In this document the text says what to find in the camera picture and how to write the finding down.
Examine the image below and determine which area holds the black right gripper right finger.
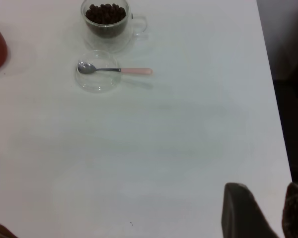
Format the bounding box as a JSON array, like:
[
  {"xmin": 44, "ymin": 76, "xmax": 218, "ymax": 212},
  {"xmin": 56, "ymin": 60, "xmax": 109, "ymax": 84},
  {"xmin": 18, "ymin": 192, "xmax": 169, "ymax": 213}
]
[{"xmin": 281, "ymin": 182, "xmax": 298, "ymax": 238}]

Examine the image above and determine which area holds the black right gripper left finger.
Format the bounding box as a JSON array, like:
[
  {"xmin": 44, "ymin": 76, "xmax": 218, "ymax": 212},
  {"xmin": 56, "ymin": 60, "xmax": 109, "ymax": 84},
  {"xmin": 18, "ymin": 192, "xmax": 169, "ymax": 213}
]
[{"xmin": 220, "ymin": 182, "xmax": 280, "ymax": 238}]

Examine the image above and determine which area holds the metal spoon with pink handle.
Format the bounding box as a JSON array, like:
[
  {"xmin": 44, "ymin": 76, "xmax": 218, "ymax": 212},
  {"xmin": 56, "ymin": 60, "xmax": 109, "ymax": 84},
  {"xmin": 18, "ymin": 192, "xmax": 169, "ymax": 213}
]
[{"xmin": 76, "ymin": 61, "xmax": 153, "ymax": 76}]

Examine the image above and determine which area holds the clear round glass lid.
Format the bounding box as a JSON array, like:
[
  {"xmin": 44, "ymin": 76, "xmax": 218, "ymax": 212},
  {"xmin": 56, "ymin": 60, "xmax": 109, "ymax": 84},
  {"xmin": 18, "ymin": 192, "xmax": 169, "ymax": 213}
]
[{"xmin": 75, "ymin": 49, "xmax": 122, "ymax": 94}]

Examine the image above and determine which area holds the clear double-walled glass cup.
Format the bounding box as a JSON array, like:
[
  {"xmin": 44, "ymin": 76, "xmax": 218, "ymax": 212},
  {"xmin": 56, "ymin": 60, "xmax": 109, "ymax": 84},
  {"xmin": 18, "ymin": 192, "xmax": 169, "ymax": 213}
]
[{"xmin": 80, "ymin": 0, "xmax": 149, "ymax": 54}]

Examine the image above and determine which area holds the pile of coffee beans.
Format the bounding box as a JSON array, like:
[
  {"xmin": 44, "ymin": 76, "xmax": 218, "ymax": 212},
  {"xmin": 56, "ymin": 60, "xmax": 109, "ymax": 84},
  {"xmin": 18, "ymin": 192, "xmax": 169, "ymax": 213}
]
[{"xmin": 85, "ymin": 3, "xmax": 127, "ymax": 38}]

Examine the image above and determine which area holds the brown wooden platform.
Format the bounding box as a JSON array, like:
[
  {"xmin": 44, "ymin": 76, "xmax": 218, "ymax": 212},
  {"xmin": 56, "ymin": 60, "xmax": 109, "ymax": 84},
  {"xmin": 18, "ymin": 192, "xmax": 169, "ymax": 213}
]
[{"xmin": 0, "ymin": 222, "xmax": 18, "ymax": 238}]

